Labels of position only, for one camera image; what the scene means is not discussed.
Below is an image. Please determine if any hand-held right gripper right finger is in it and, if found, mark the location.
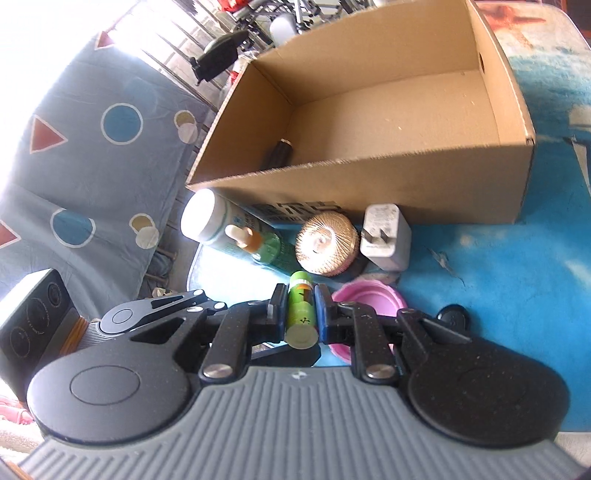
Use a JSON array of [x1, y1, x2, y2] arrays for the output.
[[314, 284, 472, 384]]

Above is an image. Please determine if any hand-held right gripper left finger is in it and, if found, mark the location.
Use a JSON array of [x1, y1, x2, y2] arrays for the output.
[[130, 284, 288, 383]]

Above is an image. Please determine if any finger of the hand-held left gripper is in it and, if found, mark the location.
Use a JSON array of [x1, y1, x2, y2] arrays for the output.
[[99, 290, 227, 335]]

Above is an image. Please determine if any green battery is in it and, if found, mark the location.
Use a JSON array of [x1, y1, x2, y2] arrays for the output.
[[283, 271, 320, 350]]

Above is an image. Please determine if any gold lid black jar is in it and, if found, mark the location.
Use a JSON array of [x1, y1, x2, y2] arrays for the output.
[[294, 213, 361, 278]]

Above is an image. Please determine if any white charger plug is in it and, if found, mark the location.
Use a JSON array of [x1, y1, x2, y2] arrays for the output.
[[359, 202, 413, 273]]

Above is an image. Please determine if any brown cardboard box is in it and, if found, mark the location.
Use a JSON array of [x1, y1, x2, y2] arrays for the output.
[[185, 0, 537, 225]]

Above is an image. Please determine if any pink scalloped lid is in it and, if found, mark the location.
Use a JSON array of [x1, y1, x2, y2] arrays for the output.
[[329, 281, 410, 366]]

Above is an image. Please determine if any green dropper bottle orange collar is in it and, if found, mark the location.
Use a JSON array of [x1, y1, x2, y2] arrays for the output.
[[225, 223, 283, 265]]

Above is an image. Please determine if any pink cloth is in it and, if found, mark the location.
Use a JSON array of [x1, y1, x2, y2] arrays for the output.
[[0, 394, 36, 426]]

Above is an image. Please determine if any green bottle with white cap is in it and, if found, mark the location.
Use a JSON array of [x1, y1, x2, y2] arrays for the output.
[[181, 188, 298, 274]]

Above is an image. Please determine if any small black round object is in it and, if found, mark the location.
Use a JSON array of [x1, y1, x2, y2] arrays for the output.
[[435, 304, 471, 332]]

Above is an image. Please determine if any blue patterned bedsheet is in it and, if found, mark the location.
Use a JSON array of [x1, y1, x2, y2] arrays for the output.
[[0, 23, 218, 333]]

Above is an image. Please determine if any black cylindrical object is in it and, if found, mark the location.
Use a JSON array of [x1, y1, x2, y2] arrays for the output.
[[263, 137, 295, 168]]

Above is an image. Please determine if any wheelchair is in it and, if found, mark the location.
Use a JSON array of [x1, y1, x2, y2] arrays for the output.
[[187, 0, 384, 88]]

